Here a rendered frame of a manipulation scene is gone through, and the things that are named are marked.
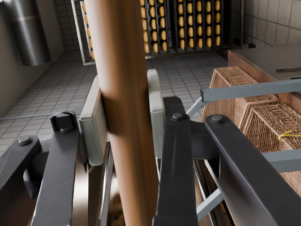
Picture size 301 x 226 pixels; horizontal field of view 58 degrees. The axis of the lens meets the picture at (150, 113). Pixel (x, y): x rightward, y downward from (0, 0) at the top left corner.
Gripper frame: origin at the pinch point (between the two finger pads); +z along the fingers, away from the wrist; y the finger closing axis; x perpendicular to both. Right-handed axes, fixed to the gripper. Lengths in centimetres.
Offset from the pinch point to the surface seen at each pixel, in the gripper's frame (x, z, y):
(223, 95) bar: -39, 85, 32
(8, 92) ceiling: -86, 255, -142
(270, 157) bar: -36, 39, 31
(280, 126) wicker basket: -47, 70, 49
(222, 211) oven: -96, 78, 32
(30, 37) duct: -39, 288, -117
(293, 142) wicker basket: -46, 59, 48
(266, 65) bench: -42, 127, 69
